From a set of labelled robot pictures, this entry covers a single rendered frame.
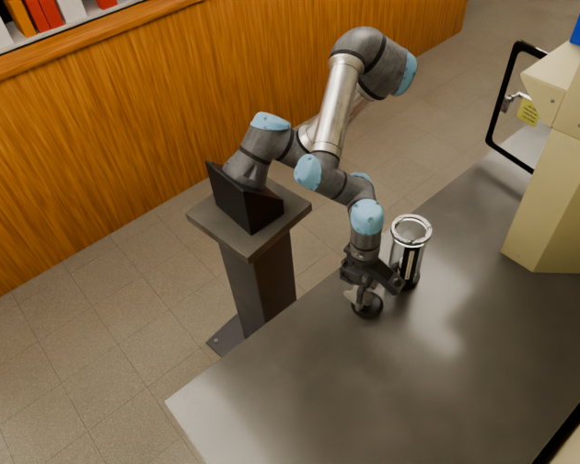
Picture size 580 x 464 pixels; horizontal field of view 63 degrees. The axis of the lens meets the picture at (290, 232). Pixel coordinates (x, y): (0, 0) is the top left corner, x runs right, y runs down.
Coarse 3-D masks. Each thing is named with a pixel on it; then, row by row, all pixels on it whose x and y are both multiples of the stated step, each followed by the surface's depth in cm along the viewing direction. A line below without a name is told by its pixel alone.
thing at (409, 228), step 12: (408, 216) 131; (420, 216) 131; (396, 228) 132; (408, 228) 135; (420, 228) 132; (396, 240) 127; (408, 240) 126; (420, 240) 125; (396, 252) 132; (420, 252) 130; (396, 264) 135; (420, 264) 135
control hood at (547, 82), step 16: (560, 48) 118; (576, 48) 118; (544, 64) 114; (560, 64) 114; (576, 64) 113; (528, 80) 112; (544, 80) 110; (560, 80) 109; (544, 96) 111; (560, 96) 108; (544, 112) 113
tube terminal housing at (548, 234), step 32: (576, 96) 105; (576, 128) 109; (544, 160) 120; (576, 160) 113; (544, 192) 125; (576, 192) 118; (512, 224) 139; (544, 224) 130; (576, 224) 126; (512, 256) 146; (544, 256) 137; (576, 256) 136
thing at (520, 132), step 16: (528, 64) 146; (512, 80) 154; (512, 96) 157; (528, 96) 151; (512, 112) 159; (528, 112) 154; (496, 128) 168; (512, 128) 162; (528, 128) 156; (544, 128) 151; (496, 144) 171; (512, 144) 165; (528, 144) 159; (544, 144) 154; (528, 160) 162
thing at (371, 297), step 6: (366, 294) 134; (372, 294) 138; (366, 300) 133; (372, 300) 135; (378, 300) 136; (354, 306) 136; (366, 306) 135; (372, 306) 135; (378, 306) 135; (354, 312) 136; (360, 312) 134; (366, 312) 134; (372, 312) 134; (378, 312) 135; (366, 318) 134
